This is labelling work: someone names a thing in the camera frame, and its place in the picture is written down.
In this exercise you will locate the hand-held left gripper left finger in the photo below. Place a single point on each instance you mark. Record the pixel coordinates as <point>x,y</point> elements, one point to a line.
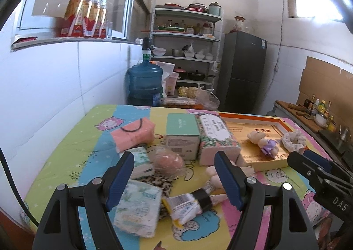
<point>121,181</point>

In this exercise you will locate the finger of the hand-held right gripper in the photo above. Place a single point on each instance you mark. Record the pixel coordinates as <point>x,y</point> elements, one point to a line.
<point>320,159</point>
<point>300,163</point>

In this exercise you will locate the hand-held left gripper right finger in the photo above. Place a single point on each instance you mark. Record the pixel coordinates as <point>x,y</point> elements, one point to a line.
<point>227,181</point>

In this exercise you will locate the beige plush toy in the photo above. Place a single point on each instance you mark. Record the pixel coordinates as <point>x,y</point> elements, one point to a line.
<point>213,171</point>

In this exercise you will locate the small green leaf tissue pack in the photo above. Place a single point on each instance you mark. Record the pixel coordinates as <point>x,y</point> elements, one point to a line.
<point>142,161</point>

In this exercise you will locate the large green leaf tissue pack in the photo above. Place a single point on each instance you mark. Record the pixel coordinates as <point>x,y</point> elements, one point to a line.
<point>140,211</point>

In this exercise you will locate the packaged brush with black collar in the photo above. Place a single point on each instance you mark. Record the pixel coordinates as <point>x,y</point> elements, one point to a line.
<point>184,206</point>

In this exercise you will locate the pink sponge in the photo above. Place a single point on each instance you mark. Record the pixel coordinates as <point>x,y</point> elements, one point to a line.
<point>166,161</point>

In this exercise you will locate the orange framed wooden tray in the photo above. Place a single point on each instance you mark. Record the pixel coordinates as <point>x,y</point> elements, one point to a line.
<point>240,131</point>

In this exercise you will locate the black cooktop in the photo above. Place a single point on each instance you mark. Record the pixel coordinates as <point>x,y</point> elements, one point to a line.
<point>333,141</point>

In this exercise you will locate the white lace scrunchie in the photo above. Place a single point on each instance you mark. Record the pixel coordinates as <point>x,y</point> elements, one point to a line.
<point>286,139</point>

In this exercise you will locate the steel kettle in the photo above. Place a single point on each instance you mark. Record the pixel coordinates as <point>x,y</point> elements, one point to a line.
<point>344,134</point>

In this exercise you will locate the white bowl on counter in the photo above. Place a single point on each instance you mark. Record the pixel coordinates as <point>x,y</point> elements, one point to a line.
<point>321,120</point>

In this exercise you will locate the leopard print scrunchie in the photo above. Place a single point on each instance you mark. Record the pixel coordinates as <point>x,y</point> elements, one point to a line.
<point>162,186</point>

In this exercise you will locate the kitchen counter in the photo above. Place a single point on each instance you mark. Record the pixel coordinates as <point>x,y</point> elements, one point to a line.
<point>292,119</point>

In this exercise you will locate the floral tissue pack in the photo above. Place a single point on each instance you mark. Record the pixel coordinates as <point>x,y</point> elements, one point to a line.
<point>217,134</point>

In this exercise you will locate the teddy bear in purple dress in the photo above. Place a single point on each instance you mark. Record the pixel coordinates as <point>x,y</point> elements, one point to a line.
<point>259,137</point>

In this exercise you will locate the yellow cap oil bottle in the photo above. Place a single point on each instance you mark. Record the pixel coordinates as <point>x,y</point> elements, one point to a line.
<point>321,107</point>

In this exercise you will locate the wooden cutting board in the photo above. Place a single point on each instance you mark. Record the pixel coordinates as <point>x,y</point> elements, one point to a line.
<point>286,109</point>

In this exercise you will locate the colourful cartoon tablecloth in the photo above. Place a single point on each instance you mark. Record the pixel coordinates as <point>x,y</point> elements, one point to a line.
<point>82,139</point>

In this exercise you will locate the dark sauce bottle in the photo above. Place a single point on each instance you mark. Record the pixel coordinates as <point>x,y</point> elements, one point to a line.
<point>313,102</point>

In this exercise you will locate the mint green cardboard box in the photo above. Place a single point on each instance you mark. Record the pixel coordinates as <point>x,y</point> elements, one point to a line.
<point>182,126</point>

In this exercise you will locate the clear plastic bag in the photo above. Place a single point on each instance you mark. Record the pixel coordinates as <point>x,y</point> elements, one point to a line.
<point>206,99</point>

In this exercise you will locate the stack of jars and boxes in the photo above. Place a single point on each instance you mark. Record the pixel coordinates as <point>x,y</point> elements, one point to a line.
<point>179,102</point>

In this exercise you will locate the cauliflower and corn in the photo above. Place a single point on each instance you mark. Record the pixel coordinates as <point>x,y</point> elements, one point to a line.
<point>190,92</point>

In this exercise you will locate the blue water jug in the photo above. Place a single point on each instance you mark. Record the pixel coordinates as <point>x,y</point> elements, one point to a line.
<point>144,79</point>

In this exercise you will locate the dark grey refrigerator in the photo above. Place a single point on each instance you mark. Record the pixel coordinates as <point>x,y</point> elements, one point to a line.
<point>242,73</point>

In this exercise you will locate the plastic bin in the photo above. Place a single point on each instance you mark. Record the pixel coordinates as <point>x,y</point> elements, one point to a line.
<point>171,84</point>

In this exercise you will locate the black wok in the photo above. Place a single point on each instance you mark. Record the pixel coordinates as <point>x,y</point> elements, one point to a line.
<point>197,75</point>

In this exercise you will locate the red lidded pot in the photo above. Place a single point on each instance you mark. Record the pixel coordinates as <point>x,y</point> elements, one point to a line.
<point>180,73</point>

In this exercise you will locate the stacked white bowls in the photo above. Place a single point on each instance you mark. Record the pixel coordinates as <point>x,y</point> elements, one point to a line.
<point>158,51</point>

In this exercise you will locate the black water pump dispenser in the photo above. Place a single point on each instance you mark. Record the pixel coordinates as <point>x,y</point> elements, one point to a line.
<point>146,46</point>

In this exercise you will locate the steel pot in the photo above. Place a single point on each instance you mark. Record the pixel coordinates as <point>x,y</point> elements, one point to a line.
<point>177,52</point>

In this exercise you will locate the clear drinking glass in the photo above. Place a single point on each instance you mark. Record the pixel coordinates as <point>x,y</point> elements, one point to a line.
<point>109,31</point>

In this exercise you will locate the glass jar with wooden lid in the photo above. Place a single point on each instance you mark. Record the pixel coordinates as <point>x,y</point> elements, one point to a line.
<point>239,25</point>

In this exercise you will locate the metal shelving unit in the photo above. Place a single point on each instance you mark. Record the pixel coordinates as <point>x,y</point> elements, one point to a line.
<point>187,35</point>

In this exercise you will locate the green tray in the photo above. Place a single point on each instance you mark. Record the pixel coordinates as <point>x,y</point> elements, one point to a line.
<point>171,29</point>

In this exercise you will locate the teal canister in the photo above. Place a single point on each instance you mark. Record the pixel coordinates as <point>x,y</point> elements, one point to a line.
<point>215,9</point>

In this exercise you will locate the red pans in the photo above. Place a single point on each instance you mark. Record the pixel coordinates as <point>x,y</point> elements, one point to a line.
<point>196,8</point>

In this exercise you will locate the large sliding window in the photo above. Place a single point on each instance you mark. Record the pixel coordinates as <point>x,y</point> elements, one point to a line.
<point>118,4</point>

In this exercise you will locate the cardboard wall sheets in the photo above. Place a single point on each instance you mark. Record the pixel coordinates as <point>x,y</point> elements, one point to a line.
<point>320,79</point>

